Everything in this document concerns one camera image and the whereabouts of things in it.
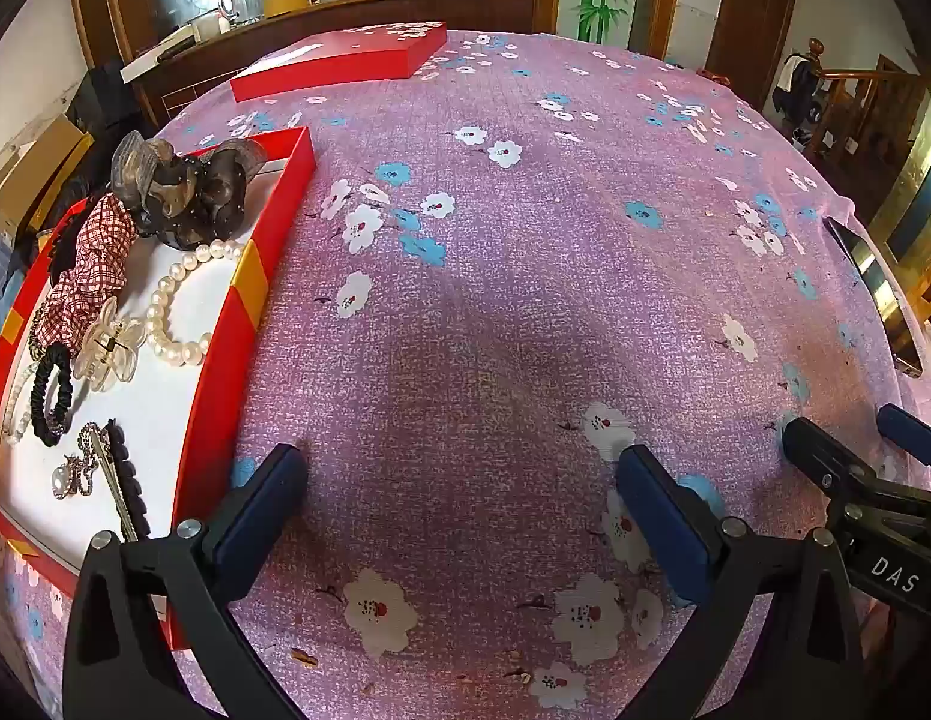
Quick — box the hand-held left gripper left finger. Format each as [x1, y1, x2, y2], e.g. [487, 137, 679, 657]
[62, 444, 310, 720]

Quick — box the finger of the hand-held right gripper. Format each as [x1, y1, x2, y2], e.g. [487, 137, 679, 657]
[878, 403, 931, 467]
[782, 416, 879, 500]

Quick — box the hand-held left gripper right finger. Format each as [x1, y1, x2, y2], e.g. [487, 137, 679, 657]
[615, 444, 875, 720]

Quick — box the large pearl bracelet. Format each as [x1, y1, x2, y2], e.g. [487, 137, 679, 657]
[145, 238, 246, 368]

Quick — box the black hair tie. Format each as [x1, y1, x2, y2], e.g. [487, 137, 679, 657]
[28, 345, 74, 445]

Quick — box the red box tray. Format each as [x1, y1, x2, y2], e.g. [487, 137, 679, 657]
[0, 126, 318, 650]

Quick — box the black beaded hair clip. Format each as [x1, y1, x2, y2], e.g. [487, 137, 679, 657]
[79, 420, 152, 542]

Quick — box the clear claw hair clip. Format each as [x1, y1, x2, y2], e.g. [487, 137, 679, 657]
[71, 298, 147, 392]

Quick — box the purple floral tablecloth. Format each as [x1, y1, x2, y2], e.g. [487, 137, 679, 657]
[0, 30, 931, 720]

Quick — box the red plaid scrunchie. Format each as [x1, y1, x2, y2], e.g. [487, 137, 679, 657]
[41, 193, 140, 353]

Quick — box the wooden stair railing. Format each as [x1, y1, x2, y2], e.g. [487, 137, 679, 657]
[806, 37, 931, 218]

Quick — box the grey gauze bow hair clip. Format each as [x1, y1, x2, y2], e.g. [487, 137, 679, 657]
[111, 131, 267, 252]

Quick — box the black claw hair clip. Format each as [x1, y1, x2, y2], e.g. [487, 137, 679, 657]
[30, 229, 83, 278]

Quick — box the hanging dark jacket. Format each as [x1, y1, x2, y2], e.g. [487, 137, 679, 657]
[773, 52, 822, 125]

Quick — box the cardboard box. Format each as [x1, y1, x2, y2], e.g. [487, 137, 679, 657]
[0, 116, 91, 233]

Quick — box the black bag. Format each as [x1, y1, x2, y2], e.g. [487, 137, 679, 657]
[67, 64, 147, 140]

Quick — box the wooden door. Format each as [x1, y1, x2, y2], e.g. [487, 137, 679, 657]
[705, 0, 800, 91]

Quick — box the red box lid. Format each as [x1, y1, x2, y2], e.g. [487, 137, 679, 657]
[230, 21, 448, 104]

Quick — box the white flat box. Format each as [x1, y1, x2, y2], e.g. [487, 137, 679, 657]
[120, 22, 200, 83]

